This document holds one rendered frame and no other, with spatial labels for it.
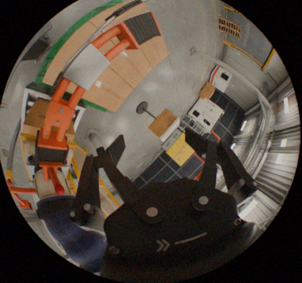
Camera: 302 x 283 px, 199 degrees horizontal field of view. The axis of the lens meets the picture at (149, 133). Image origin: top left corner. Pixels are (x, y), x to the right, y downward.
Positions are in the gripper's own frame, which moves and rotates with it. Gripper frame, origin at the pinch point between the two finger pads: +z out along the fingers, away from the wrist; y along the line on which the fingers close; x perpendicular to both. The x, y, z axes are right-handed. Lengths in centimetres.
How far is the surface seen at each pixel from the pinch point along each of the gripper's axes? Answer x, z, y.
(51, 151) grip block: 1.0, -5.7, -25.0
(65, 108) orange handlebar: 9.0, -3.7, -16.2
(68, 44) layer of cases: 70, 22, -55
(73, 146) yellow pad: -4.3, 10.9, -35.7
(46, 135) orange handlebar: 5.1, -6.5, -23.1
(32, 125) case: 12, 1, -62
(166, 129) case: -42, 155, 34
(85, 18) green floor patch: 143, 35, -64
